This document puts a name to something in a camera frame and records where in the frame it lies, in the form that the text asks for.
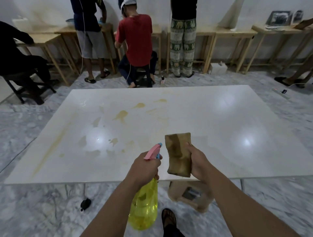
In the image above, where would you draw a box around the person's right hand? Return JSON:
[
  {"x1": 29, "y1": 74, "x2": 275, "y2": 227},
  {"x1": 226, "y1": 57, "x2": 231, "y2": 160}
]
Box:
[{"x1": 184, "y1": 142, "x2": 216, "y2": 182}]

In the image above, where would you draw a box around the person's left hand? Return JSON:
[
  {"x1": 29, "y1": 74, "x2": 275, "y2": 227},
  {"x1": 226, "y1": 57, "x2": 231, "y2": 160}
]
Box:
[{"x1": 127, "y1": 151, "x2": 163, "y2": 188}]

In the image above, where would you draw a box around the brown stained cleaning cloth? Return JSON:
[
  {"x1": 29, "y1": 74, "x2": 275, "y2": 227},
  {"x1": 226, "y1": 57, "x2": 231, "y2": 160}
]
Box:
[{"x1": 164, "y1": 132, "x2": 193, "y2": 178}]

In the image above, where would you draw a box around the yellow spray bottle pink head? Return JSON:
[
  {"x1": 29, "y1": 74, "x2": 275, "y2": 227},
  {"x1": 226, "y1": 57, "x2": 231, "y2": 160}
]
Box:
[{"x1": 128, "y1": 143, "x2": 163, "y2": 231}]

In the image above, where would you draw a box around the person's right forearm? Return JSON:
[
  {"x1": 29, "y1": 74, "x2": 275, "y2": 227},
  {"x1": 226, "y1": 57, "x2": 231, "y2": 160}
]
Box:
[{"x1": 203, "y1": 169, "x2": 302, "y2": 237}]

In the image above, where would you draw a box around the person's left forearm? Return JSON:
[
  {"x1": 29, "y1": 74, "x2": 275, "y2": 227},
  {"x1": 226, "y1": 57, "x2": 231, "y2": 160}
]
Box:
[{"x1": 79, "y1": 174, "x2": 148, "y2": 237}]

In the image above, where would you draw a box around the brown cardboard box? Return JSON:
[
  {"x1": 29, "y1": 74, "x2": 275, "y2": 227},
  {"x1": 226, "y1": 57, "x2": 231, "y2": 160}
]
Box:
[{"x1": 168, "y1": 181, "x2": 214, "y2": 213}]

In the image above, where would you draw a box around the person's black sandal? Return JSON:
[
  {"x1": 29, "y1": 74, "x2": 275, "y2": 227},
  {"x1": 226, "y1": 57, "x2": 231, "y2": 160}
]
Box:
[{"x1": 161, "y1": 208, "x2": 177, "y2": 230}]

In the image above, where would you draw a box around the person's dark trouser leg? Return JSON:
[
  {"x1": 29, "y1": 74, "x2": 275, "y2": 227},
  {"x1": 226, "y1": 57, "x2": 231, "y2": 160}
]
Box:
[{"x1": 163, "y1": 225, "x2": 185, "y2": 237}]

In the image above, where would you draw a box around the small black floor object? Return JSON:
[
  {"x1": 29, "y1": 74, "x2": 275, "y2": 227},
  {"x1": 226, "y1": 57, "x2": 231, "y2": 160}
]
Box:
[{"x1": 80, "y1": 198, "x2": 92, "y2": 212}]

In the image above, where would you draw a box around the black stool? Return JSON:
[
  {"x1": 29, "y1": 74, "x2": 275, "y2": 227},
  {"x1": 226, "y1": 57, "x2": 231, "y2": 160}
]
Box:
[{"x1": 135, "y1": 64, "x2": 153, "y2": 88}]

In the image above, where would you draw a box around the white box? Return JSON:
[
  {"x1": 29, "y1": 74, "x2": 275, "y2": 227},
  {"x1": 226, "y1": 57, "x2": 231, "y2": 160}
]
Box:
[{"x1": 210, "y1": 62, "x2": 229, "y2": 75}]

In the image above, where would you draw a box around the white power strip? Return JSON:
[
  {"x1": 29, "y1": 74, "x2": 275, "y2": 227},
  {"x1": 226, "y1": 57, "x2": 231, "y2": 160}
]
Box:
[{"x1": 272, "y1": 87, "x2": 291, "y2": 99}]

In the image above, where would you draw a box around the light wooden table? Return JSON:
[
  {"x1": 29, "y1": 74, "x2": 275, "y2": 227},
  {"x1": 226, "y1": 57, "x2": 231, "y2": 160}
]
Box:
[
  {"x1": 15, "y1": 33, "x2": 74, "y2": 86},
  {"x1": 54, "y1": 22, "x2": 117, "y2": 74},
  {"x1": 167, "y1": 26, "x2": 217, "y2": 74},
  {"x1": 146, "y1": 24, "x2": 163, "y2": 74},
  {"x1": 251, "y1": 23, "x2": 313, "y2": 72},
  {"x1": 212, "y1": 28, "x2": 259, "y2": 74}
]

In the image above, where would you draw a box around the black chair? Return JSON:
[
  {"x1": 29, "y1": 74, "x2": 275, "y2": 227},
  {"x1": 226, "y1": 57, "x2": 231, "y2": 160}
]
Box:
[{"x1": 2, "y1": 72, "x2": 57, "y2": 105}]

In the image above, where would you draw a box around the large black-and-white picture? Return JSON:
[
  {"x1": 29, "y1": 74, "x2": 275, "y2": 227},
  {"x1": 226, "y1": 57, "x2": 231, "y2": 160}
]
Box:
[{"x1": 265, "y1": 11, "x2": 293, "y2": 26}]

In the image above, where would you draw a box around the brown wooden board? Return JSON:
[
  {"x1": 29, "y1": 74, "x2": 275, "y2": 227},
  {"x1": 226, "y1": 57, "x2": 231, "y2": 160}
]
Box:
[{"x1": 293, "y1": 18, "x2": 313, "y2": 30}]

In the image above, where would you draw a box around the small black-and-white picture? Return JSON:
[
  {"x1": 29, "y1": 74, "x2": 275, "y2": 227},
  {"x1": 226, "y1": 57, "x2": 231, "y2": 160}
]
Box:
[{"x1": 292, "y1": 10, "x2": 304, "y2": 24}]

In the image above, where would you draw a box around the white cable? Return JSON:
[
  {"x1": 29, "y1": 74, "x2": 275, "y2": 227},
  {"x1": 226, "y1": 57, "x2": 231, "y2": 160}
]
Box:
[{"x1": 125, "y1": 40, "x2": 132, "y2": 85}]

